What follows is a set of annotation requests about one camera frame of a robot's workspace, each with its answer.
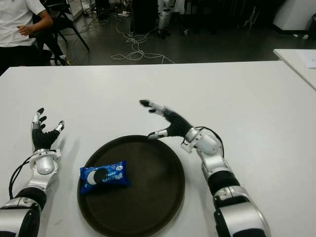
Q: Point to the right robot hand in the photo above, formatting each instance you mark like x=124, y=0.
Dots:
x=179, y=126

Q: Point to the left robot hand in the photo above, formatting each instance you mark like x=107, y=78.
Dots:
x=42, y=140

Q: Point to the blue Oreo cookie pack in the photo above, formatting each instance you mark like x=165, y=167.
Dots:
x=106, y=176

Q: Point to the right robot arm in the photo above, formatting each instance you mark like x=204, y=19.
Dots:
x=214, y=160

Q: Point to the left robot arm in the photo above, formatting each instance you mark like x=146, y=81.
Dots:
x=44, y=168

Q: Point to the round dark brown tray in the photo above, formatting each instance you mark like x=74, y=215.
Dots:
x=148, y=192

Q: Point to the yellow black sneaker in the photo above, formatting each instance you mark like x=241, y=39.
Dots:
x=64, y=61

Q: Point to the silver humanoid robot legs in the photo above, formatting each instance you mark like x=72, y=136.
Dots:
x=164, y=19

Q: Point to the black cabinet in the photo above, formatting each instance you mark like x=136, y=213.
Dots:
x=145, y=17

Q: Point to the black chair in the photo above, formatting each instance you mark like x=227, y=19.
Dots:
x=63, y=22

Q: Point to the seated person white shirt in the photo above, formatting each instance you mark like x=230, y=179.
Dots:
x=14, y=22

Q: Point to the white power strip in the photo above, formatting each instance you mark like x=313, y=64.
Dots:
x=123, y=14

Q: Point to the white side table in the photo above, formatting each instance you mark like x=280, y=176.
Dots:
x=291, y=59

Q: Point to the white paper sheet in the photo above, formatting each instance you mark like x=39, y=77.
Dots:
x=308, y=59

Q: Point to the crumpled white paper scrap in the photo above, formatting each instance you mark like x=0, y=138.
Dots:
x=305, y=37

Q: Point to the white counter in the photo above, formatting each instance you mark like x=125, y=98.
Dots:
x=293, y=14

